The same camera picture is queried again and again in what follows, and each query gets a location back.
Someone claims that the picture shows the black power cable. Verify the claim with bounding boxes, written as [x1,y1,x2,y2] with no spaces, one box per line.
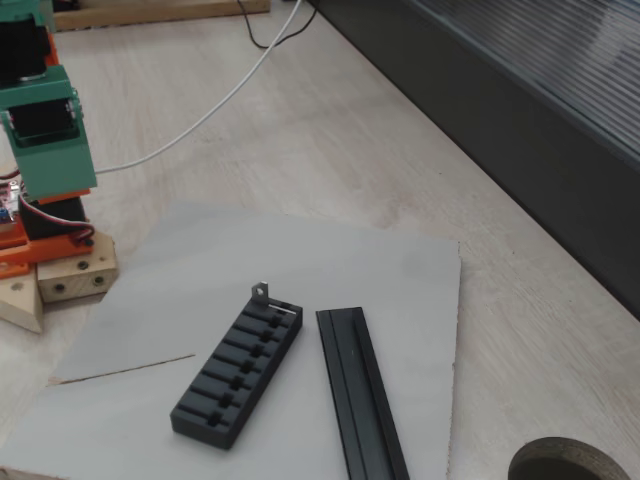
[235,0,319,50]

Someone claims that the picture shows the small silver metal bracket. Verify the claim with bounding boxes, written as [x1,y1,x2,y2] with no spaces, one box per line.
[249,281,292,316]

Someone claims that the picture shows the glass partition with blinds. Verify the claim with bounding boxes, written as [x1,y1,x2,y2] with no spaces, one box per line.
[409,0,640,166]

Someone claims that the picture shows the wooden block with screw holes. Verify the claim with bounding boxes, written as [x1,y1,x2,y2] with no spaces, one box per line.
[36,231,119,304]

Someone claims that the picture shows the black slotted holder block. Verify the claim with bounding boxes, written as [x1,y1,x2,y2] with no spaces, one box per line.
[169,294,305,450]

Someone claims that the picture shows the grey plywood board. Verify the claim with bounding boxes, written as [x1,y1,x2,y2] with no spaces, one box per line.
[0,201,462,480]

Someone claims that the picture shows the red controller circuit board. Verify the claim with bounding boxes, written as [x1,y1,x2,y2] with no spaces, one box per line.
[0,178,25,232]

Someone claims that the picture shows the long wooden plank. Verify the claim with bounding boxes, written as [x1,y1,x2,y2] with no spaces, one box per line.
[52,0,271,33]

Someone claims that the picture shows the black aluminium profile rail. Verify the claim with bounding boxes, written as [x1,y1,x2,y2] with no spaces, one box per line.
[314,305,411,480]

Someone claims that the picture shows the light wooden base board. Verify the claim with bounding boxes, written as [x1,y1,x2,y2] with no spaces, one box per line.
[0,272,45,335]

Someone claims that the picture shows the white USB cable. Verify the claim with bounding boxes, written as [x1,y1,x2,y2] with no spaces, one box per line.
[94,0,304,175]

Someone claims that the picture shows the orange controller board holder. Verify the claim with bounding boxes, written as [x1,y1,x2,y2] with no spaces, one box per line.
[0,227,31,279]

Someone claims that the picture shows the red white black base wire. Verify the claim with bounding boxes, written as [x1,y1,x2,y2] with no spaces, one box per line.
[18,194,96,247]

